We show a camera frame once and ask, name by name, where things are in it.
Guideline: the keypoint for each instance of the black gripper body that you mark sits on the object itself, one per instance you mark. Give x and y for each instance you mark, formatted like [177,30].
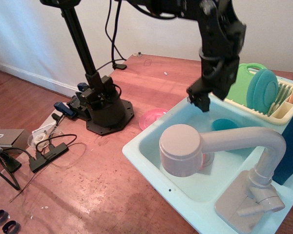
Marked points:
[222,33]

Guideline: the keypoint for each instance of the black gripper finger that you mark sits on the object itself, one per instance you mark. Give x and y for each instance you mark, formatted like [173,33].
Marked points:
[198,95]
[224,76]

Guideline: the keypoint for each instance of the teal plastic cup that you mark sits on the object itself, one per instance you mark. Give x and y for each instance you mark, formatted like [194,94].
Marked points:
[223,124]

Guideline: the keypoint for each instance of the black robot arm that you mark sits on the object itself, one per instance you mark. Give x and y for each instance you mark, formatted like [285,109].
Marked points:
[152,8]

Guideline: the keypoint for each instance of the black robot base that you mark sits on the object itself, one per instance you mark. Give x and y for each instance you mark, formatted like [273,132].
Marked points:
[105,109]

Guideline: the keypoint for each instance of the light blue toy sink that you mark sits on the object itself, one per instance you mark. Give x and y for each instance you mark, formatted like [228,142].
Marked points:
[143,152]

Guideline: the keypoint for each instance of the green cutting board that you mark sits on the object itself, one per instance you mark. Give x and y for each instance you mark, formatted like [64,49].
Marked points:
[238,91]

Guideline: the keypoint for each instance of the teal plate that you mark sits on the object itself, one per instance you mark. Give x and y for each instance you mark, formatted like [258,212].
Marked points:
[262,91]

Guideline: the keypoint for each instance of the pink plastic plate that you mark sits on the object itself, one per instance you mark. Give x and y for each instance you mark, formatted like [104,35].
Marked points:
[150,117]

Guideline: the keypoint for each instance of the grey toy faucet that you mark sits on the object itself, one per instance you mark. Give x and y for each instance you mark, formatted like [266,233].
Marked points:
[238,162]

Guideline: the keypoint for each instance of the cream dish rack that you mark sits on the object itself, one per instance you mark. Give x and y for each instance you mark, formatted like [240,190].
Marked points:
[280,112]

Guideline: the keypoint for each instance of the blue clamp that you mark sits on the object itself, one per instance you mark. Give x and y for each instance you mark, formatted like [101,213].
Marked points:
[61,107]

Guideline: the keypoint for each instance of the clear plastic bag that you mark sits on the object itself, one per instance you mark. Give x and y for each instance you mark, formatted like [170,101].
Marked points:
[43,134]

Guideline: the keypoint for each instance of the black usb hub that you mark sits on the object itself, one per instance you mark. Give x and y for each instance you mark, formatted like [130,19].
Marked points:
[41,161]

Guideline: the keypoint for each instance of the grey box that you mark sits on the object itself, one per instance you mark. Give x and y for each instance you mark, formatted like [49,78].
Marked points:
[14,138]

